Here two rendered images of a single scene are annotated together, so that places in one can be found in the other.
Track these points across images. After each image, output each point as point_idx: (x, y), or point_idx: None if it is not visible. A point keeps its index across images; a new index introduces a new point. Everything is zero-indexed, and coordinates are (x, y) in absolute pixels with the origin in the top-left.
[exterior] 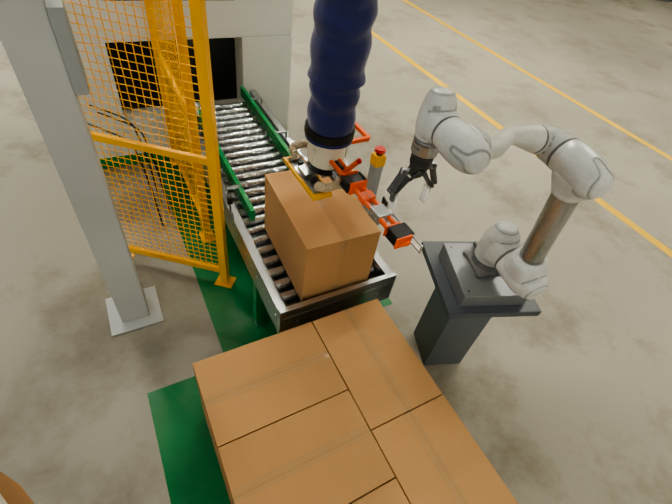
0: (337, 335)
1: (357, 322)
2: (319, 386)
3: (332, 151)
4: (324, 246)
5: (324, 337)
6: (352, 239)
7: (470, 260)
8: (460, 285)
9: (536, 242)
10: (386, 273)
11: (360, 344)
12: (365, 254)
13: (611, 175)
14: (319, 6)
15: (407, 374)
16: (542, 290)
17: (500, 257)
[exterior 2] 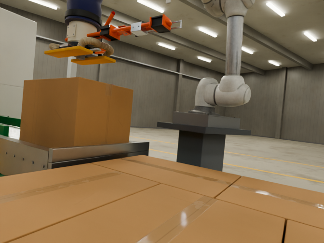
0: (122, 165)
1: (135, 160)
2: (126, 185)
3: (88, 26)
4: (93, 81)
5: (109, 167)
6: (114, 86)
7: (195, 111)
8: (200, 114)
9: (233, 54)
10: None
11: (148, 166)
12: (125, 111)
13: None
14: None
15: (204, 172)
16: (249, 90)
17: (215, 89)
